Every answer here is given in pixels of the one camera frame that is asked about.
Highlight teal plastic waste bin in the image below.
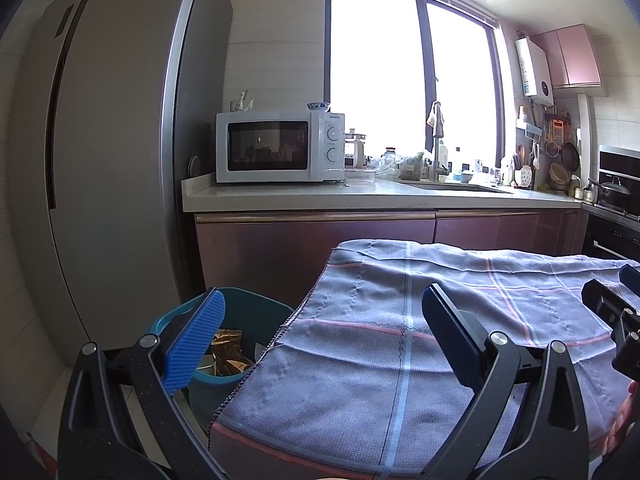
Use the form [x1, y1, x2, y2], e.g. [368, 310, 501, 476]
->
[148, 287, 296, 431]

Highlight purple base cabinets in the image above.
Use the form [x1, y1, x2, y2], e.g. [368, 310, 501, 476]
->
[194, 208, 586, 306]

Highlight black built-in oven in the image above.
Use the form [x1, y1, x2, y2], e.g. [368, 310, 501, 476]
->
[582, 212, 640, 262]

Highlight blue checkered table cloth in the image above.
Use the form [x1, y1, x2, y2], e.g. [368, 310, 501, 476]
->
[207, 239, 640, 480]

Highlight gold foil snack packet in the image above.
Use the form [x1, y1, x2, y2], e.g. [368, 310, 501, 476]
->
[200, 329, 256, 377]

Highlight lidded cooking pot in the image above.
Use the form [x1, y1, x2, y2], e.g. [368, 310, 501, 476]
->
[587, 177, 632, 206]

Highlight black gas stove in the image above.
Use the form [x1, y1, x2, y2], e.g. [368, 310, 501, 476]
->
[582, 200, 640, 224]

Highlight dark framed window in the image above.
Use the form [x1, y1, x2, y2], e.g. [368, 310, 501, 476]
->
[325, 0, 506, 172]

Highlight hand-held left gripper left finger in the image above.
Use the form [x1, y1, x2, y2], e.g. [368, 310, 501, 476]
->
[57, 287, 227, 480]

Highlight metal kitchen faucet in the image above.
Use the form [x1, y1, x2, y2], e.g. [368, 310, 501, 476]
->
[426, 101, 451, 181]

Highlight person's right hand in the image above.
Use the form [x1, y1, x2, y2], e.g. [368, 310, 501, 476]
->
[600, 379, 640, 463]

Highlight white kitchen countertop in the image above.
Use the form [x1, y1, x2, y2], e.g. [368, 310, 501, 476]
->
[181, 172, 583, 212]

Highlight white water heater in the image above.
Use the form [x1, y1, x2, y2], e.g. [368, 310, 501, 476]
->
[515, 37, 555, 106]

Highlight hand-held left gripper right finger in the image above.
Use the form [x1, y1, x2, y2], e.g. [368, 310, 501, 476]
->
[421, 282, 591, 480]

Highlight white microwave oven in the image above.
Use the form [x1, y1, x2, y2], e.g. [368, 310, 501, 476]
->
[216, 109, 346, 184]

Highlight green bag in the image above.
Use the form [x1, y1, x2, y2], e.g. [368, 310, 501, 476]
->
[398, 151, 425, 181]

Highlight kitchen sink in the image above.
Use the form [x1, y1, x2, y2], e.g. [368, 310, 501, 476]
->
[400, 180, 516, 195]

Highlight pink wall cabinet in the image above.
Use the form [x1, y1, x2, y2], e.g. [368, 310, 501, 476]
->
[531, 24, 602, 90]

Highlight grey refrigerator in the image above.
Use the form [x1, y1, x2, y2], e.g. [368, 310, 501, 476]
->
[7, 0, 233, 356]

